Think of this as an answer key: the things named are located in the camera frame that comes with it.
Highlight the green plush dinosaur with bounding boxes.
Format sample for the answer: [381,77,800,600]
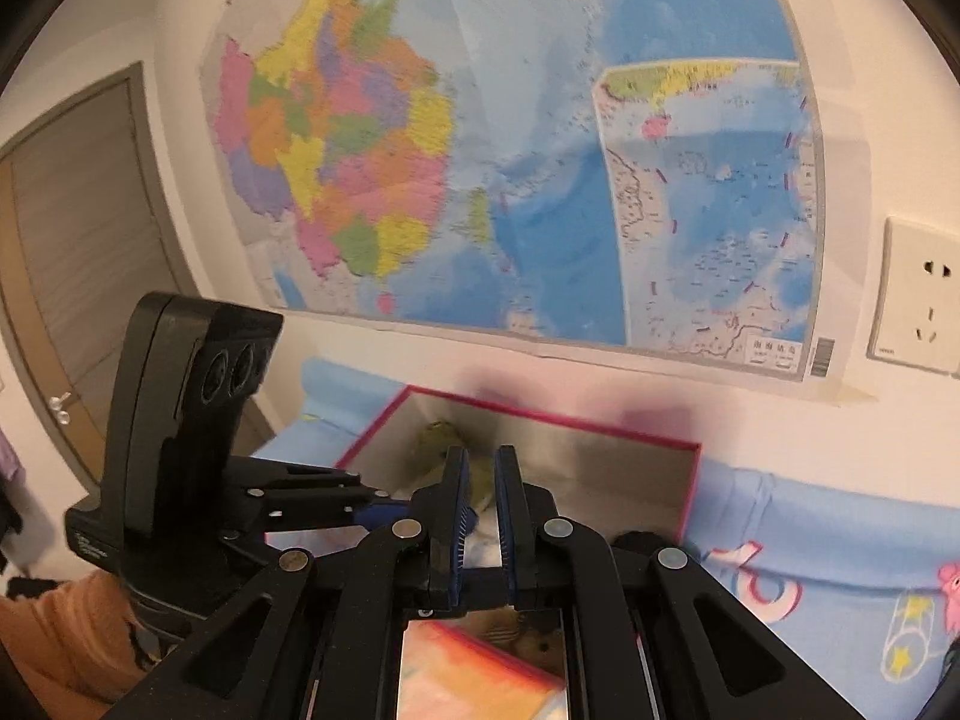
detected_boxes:
[412,419,502,512]

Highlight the orange left sleeve forearm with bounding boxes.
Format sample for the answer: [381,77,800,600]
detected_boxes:
[2,571,161,718]

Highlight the pastel soft tissue pack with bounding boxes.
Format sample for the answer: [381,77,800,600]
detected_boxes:
[397,621,568,720]

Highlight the black scrunchie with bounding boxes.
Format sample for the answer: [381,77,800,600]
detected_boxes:
[612,532,669,557]

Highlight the pink cardboard box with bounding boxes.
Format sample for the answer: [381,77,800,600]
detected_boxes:
[265,385,703,553]

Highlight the grey wooden door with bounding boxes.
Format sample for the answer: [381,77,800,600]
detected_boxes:
[2,64,197,489]

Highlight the blue cartoon pig tablecloth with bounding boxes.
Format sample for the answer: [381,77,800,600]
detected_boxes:
[288,359,958,718]

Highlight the white wall socket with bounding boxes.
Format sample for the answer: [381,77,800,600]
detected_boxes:
[867,218,958,377]

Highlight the colourful wall map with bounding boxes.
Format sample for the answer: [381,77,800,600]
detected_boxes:
[199,0,856,400]

